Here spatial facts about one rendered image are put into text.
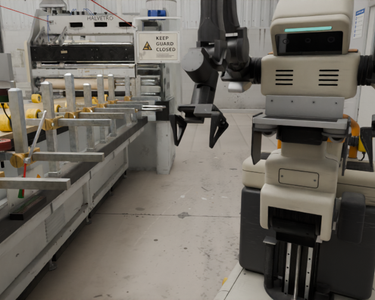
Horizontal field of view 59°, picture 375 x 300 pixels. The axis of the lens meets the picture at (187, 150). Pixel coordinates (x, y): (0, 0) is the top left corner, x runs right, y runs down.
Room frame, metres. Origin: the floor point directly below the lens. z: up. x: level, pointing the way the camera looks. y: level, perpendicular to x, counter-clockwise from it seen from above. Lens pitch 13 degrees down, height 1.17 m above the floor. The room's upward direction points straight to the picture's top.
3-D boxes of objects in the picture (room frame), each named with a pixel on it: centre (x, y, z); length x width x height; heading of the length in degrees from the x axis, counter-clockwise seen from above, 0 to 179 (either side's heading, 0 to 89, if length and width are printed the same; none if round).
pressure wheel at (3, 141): (1.29, 0.74, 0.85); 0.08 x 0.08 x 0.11
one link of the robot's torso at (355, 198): (1.06, -0.45, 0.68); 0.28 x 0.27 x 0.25; 63
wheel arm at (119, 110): (2.03, 0.57, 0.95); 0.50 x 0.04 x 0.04; 87
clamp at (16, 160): (1.26, 0.64, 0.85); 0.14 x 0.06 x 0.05; 177
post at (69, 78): (1.74, 0.61, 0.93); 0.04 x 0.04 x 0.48; 87
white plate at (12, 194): (1.21, 0.61, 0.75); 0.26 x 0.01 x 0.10; 177
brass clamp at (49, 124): (1.51, 0.62, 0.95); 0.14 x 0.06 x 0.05; 177
